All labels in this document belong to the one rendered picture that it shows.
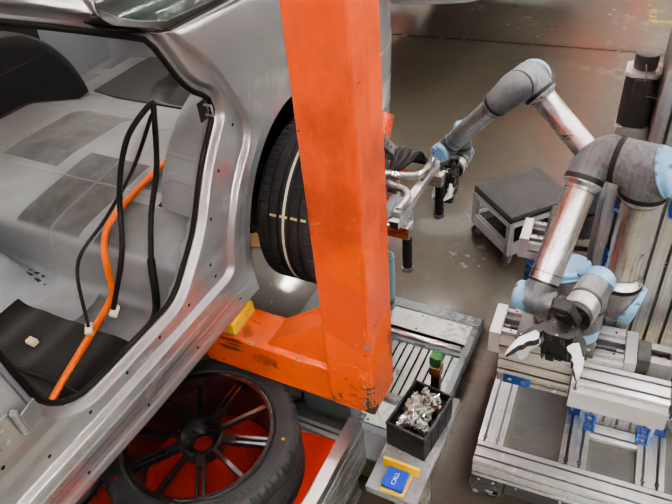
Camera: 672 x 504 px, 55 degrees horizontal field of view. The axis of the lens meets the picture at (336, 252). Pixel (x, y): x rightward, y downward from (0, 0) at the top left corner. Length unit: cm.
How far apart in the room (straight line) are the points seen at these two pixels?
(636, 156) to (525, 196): 183
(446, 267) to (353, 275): 178
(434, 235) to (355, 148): 224
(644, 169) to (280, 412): 135
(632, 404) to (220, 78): 149
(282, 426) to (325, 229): 79
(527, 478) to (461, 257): 147
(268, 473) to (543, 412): 109
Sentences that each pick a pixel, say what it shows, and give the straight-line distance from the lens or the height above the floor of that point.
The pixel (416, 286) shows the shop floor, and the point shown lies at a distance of 339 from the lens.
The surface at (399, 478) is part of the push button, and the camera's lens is 211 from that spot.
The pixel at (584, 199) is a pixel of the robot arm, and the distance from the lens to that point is 170.
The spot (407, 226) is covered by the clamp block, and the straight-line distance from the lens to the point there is 221.
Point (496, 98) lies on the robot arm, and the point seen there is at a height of 124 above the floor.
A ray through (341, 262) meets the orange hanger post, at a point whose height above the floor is 116.
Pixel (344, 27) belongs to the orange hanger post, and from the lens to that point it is 140.
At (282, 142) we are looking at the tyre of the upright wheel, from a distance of 233.
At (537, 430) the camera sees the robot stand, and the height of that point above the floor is 21.
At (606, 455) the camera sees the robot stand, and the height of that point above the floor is 21.
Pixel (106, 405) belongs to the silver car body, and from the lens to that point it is 189.
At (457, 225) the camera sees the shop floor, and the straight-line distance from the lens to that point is 380.
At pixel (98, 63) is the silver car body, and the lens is 403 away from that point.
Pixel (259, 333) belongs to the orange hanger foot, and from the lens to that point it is 227.
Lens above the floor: 228
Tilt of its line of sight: 39 degrees down
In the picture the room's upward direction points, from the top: 6 degrees counter-clockwise
